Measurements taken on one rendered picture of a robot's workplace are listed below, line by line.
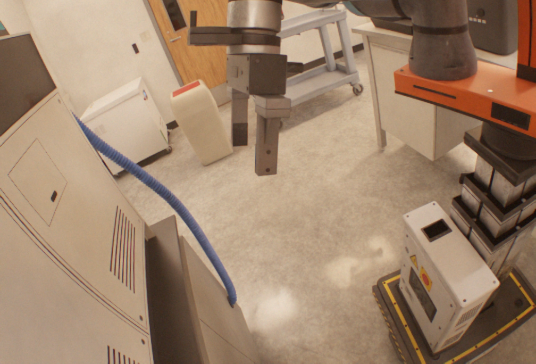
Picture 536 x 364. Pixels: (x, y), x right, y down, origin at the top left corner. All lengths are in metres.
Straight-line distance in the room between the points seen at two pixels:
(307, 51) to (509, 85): 3.54
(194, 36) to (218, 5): 3.22
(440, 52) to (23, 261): 0.74
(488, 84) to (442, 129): 1.15
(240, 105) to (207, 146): 2.07
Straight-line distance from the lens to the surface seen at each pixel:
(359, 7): 0.65
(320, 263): 1.58
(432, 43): 0.58
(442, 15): 0.57
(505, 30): 1.25
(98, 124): 3.11
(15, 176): 0.51
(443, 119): 1.69
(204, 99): 2.38
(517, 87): 0.60
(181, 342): 0.71
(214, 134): 2.50
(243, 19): 0.39
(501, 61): 1.22
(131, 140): 3.12
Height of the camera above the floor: 1.30
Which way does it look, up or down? 34 degrees down
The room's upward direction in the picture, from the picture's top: 21 degrees counter-clockwise
